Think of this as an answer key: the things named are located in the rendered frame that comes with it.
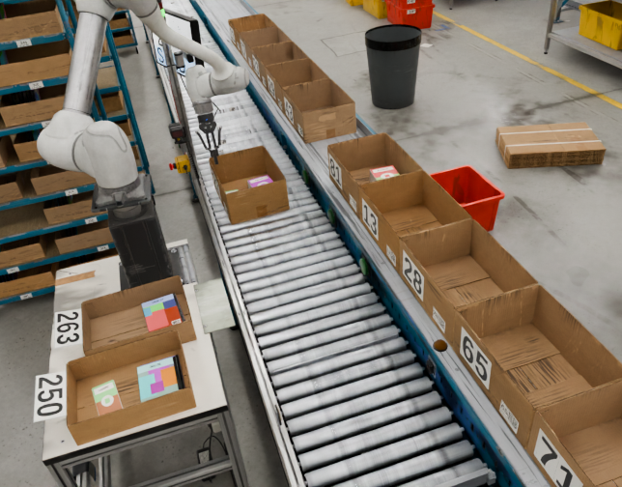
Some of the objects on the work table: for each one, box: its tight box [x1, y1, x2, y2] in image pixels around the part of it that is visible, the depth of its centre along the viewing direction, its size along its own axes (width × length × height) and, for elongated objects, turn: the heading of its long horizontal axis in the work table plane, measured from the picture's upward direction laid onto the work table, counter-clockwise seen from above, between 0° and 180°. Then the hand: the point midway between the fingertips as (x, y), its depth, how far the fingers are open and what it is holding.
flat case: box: [137, 357, 182, 402], centre depth 196 cm, size 14×19×2 cm
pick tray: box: [66, 329, 197, 446], centre depth 193 cm, size 28×38×10 cm
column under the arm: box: [108, 198, 185, 291], centre depth 238 cm, size 26×26×33 cm
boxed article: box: [92, 380, 123, 415], centre depth 193 cm, size 8×16×2 cm, turn 34°
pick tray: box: [81, 275, 197, 357], centre depth 218 cm, size 28×38×10 cm
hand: (214, 157), depth 273 cm, fingers closed
